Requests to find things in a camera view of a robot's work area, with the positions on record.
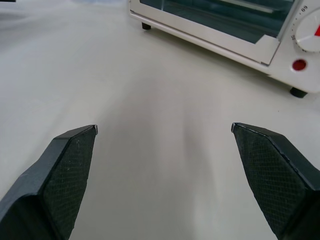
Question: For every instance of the glass oven door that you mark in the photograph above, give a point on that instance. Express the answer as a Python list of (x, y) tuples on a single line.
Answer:
[(215, 22)]

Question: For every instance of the white timer knob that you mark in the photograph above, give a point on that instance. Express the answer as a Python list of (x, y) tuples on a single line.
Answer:
[(310, 32)]

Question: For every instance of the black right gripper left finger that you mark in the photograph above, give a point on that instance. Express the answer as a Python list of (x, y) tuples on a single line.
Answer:
[(55, 185)]

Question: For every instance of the white toaster oven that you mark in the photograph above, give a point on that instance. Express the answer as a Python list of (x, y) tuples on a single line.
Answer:
[(280, 72)]

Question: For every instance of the dark object at edge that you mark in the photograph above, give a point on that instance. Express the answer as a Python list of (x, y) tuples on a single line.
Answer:
[(7, 0)]

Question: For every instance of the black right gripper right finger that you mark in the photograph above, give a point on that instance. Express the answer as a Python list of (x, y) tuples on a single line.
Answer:
[(277, 180)]

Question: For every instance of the red indicator light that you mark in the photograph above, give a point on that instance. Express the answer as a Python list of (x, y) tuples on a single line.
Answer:
[(299, 65)]

